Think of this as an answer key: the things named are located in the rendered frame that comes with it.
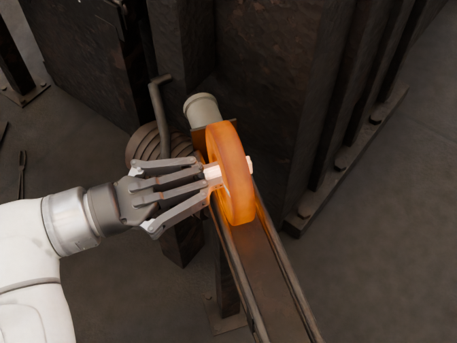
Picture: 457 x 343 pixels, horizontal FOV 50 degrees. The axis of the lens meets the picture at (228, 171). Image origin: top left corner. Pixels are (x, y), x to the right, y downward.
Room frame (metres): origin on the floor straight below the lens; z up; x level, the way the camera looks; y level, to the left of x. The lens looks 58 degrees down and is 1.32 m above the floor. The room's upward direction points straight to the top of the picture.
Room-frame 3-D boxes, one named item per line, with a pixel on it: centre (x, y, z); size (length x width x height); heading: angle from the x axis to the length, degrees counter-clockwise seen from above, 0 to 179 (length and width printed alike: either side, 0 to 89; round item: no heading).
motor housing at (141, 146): (0.54, 0.10, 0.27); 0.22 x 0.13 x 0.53; 53
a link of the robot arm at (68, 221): (0.31, 0.22, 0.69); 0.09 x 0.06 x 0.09; 18
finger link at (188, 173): (0.37, 0.09, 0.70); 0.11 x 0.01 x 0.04; 109
